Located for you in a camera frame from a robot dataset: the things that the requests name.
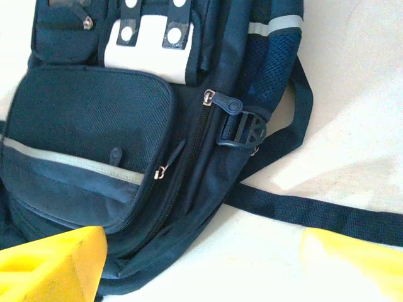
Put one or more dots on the navy blue backpack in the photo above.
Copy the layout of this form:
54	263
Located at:
94	110

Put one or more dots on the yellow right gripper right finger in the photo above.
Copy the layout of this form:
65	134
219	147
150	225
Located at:
362	267

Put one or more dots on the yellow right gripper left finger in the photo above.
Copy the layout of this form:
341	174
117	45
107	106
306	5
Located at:
47	270

